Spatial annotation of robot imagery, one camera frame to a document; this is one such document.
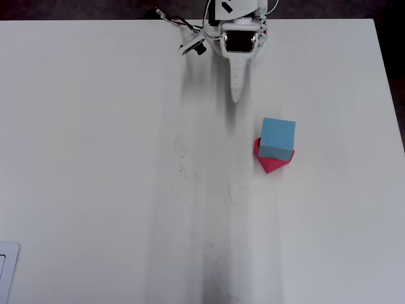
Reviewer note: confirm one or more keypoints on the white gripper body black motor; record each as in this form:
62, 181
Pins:
239, 41

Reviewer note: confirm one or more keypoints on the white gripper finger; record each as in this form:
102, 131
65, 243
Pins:
238, 82

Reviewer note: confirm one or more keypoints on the blue foam cube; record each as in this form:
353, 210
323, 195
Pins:
278, 136

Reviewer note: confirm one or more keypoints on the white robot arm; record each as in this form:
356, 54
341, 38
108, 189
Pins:
237, 9

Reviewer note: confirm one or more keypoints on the red foam cube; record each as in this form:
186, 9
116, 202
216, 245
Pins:
272, 164

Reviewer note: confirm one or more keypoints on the silver laptop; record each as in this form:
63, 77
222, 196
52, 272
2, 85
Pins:
8, 269

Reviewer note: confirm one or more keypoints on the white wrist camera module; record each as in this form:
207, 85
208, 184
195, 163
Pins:
193, 46

